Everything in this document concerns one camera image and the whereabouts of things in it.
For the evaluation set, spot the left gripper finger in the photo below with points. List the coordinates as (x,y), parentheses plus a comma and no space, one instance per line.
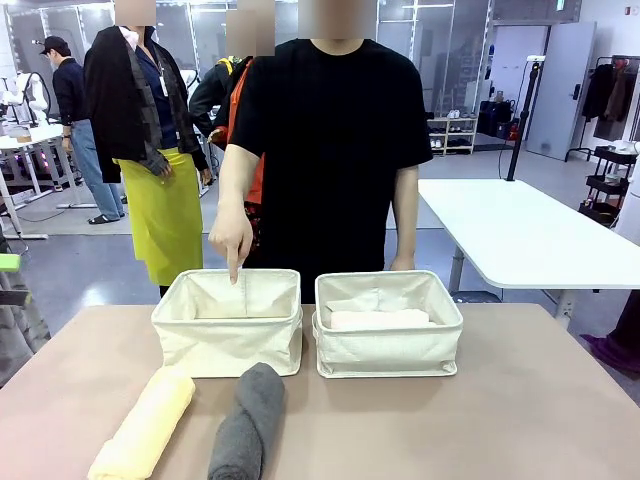
(14,297)
(9,261)

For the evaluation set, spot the yellow towel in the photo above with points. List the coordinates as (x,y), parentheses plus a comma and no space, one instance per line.
(145,425)

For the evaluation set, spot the grey towel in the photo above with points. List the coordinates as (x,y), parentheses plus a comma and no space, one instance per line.
(245,430)

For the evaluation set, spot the person's left forearm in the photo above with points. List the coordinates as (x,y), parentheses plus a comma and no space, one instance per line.
(405,225)

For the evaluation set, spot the person's right forearm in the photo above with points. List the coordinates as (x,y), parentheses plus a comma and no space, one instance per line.
(234,175)

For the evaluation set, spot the person's right hand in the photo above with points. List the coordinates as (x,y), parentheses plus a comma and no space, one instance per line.
(232,230)

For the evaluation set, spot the person's left hand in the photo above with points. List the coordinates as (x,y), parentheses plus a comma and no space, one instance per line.
(402,263)

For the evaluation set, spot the white desk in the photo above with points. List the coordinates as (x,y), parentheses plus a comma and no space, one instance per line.
(35,132)

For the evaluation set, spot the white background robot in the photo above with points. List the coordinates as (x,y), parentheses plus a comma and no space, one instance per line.
(35,95)

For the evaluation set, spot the person with black cap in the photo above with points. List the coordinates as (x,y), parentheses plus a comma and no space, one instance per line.
(70,95)

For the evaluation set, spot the person in yellow apron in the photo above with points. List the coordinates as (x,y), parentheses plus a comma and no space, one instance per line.
(155,150)

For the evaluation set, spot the cream fabric basket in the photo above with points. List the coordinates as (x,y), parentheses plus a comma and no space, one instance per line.
(225,345)
(385,350)

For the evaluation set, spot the person in orange vest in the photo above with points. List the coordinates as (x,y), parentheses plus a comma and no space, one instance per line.
(207,100)

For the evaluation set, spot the person in black t-shirt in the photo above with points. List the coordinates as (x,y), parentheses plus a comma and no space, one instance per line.
(325,150)

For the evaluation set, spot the wooden shoe rack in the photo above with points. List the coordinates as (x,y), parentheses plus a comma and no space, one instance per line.
(447,119)

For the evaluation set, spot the black bags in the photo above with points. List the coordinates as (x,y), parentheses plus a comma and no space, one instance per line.
(492,117)

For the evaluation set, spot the white table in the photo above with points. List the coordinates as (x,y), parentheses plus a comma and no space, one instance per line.
(525,230)

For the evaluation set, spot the red fire extinguisher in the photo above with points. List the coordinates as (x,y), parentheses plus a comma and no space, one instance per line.
(514,131)

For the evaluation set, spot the grey door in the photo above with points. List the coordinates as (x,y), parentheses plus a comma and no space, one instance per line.
(560,100)

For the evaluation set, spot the black garment rack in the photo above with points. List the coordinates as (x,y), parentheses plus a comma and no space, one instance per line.
(575,145)

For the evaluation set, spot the black trolley cart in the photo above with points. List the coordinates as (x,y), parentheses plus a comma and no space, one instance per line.
(607,180)

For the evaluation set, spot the hanging dark coat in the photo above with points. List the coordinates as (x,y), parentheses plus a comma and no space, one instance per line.
(600,92)

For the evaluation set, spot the black camera stand pole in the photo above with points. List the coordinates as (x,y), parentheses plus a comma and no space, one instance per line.
(520,130)

